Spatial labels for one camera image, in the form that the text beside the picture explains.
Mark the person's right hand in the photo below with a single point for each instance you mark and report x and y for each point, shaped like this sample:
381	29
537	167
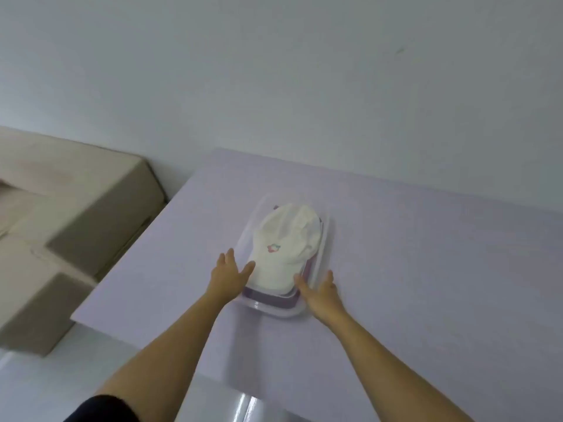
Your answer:
323	303

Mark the person's left hand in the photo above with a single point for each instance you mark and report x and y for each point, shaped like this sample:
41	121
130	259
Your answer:
226	279

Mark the dark grey and maroon cap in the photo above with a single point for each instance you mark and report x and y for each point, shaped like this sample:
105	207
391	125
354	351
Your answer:
272	300

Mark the clear plastic container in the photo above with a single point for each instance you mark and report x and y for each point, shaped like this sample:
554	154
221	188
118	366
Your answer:
268	312

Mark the white cap with colourful logo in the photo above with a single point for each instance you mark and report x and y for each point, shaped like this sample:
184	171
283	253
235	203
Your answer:
281	246

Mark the person's right forearm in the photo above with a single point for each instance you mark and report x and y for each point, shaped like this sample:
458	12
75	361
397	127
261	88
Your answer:
387	373

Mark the person's left forearm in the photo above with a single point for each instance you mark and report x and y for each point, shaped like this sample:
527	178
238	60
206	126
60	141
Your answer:
176	360

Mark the person's black left sleeve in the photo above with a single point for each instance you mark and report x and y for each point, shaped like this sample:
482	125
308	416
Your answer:
103	410

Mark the beige sofa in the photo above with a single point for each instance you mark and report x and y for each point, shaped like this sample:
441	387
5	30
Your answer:
88	206

